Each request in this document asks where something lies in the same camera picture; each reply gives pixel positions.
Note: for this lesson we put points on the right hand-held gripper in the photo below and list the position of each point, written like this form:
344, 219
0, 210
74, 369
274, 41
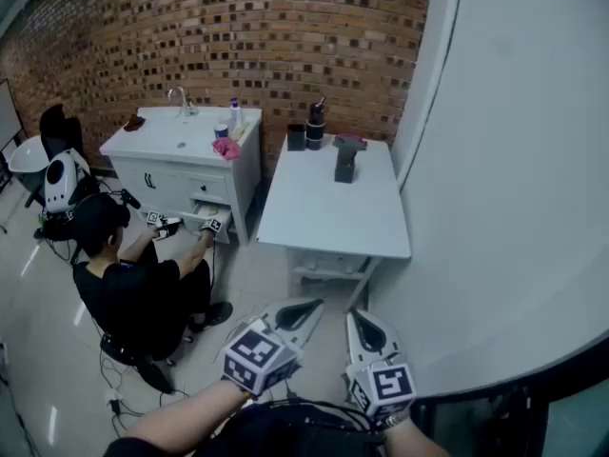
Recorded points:
385, 386

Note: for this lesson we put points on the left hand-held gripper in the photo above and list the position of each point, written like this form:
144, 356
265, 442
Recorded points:
259, 355

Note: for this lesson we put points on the grey holder box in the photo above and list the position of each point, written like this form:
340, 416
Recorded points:
344, 167

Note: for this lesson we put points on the person's right forearm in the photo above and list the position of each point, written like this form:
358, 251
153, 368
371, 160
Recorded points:
409, 441

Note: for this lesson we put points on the person's left forearm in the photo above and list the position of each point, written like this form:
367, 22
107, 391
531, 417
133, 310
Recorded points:
190, 417

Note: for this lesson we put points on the silver metal wristwatch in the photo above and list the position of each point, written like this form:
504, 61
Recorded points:
392, 420

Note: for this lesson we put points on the white folding table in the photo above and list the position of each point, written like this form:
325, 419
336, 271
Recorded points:
328, 207

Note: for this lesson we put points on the person's black clothing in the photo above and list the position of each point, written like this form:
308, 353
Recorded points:
285, 441

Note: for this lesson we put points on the white open drawer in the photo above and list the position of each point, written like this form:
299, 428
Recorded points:
209, 224

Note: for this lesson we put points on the beige paper piece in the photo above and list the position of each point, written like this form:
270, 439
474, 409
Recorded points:
213, 211

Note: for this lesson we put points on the black framed glass door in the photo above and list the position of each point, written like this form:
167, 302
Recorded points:
523, 417

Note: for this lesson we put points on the dark square container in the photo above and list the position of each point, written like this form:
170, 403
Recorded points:
296, 137

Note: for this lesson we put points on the grey cloth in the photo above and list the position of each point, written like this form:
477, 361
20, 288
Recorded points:
358, 145

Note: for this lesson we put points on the pink cloth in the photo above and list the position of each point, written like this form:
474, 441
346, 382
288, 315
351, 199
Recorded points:
349, 137
227, 148

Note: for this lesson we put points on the black bottle with white band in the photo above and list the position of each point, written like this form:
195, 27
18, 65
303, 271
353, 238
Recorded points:
315, 129

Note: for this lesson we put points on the beige wooden strips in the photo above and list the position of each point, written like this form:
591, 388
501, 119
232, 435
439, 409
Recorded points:
241, 130

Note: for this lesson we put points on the white sink cabinet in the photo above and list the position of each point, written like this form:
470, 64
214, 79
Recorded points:
166, 169

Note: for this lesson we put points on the blue and white mug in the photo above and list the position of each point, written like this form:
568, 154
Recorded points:
221, 131

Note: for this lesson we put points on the white spray bottle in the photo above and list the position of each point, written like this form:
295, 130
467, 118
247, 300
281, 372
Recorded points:
235, 117

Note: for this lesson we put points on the chrome faucet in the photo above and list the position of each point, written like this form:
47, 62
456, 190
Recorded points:
181, 100

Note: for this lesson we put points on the dark red cloth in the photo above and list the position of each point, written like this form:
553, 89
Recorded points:
134, 124

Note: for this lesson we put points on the white rounded pod device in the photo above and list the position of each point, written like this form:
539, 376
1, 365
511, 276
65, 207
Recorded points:
59, 184

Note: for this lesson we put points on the black office chair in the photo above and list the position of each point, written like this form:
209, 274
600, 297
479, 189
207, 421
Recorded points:
59, 131

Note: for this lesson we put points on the white round basin seat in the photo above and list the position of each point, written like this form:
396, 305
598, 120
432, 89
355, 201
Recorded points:
26, 156

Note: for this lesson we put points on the whiteboard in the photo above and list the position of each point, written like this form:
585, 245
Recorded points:
8, 117

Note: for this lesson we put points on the white wall pipe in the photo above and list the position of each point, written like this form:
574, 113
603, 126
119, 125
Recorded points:
435, 79

